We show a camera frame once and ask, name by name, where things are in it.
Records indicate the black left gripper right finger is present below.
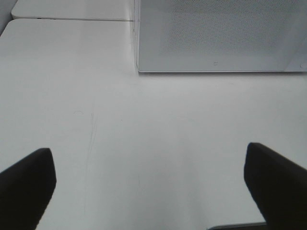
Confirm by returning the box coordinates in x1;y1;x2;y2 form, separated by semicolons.
244;143;307;230

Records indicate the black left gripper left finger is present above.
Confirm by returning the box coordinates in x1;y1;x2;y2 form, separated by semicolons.
0;148;57;230

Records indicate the white microwave door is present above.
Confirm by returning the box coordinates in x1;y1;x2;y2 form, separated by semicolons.
135;0;307;72

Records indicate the white microwave oven body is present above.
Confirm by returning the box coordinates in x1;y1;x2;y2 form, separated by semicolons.
284;38;307;72

